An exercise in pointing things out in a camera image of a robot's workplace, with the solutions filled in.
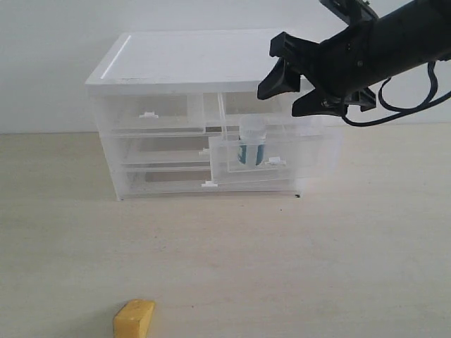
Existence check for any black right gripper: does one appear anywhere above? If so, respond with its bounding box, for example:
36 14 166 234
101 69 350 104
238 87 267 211
257 1 450 117

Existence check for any white bottle teal label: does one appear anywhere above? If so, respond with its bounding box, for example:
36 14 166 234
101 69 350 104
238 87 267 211
237 114 266 168

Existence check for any yellow wedge block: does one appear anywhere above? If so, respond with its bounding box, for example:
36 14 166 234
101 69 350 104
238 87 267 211
113 299 156 338

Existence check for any white plastic drawer cabinet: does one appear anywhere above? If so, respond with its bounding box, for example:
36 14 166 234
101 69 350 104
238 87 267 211
84 27 321 203

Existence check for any clear middle wide drawer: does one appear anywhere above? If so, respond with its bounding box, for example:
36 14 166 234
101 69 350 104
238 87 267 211
113 132 221 165

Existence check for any clear wide drawer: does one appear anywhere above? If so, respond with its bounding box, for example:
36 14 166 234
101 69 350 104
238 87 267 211
116 167 297 199
113 132 221 165

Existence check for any clear bottom wide drawer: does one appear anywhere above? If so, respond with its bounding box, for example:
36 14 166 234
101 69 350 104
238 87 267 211
116 167 297 199

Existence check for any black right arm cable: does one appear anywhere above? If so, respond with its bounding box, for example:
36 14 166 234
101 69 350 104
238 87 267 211
340 56 451 127

